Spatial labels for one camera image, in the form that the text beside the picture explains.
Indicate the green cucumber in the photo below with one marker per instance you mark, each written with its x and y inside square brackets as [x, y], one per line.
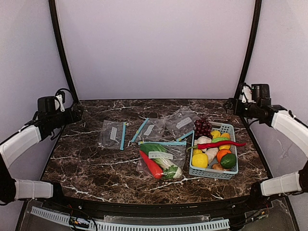
[219, 139]

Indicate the orange tangerine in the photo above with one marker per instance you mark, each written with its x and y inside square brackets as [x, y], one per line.
[222, 153]

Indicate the green white bok choy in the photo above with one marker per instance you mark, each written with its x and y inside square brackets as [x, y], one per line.
[164, 158]

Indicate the black frame post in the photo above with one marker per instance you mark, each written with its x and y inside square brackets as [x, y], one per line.
[250, 45]
[61, 50]

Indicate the red chili pepper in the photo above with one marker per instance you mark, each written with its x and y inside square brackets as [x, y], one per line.
[215, 145]

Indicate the yellow lemon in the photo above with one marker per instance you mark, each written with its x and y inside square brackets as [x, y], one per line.
[200, 160]

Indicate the white garlic bulb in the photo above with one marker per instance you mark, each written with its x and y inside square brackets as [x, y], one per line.
[202, 140]
[211, 154]

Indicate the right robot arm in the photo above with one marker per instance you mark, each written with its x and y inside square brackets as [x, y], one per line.
[254, 102]

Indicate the clear zip bag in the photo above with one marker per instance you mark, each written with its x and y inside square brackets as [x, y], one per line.
[178, 148]
[113, 135]
[181, 122]
[152, 129]

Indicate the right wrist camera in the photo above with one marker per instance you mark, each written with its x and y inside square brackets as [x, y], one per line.
[245, 93]

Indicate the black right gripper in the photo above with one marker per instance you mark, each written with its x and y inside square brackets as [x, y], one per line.
[231, 106]

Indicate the green avocado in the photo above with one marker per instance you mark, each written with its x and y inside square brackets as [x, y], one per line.
[228, 161]

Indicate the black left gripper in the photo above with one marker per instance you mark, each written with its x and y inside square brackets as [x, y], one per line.
[77, 111]

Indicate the brown ginger root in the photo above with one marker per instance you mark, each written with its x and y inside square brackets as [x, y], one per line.
[218, 166]

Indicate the purple grape bunch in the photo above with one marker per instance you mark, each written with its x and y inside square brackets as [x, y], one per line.
[202, 127]

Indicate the light blue plastic basket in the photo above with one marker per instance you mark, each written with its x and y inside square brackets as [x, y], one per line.
[212, 173]

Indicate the white slotted cable duct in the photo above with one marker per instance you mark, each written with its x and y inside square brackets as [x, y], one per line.
[117, 223]

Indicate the black right frame post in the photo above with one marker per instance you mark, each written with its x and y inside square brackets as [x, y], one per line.
[250, 45]

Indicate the black left frame post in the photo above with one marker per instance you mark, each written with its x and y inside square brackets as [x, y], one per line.
[61, 50]

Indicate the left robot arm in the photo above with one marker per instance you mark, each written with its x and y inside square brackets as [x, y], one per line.
[51, 114]

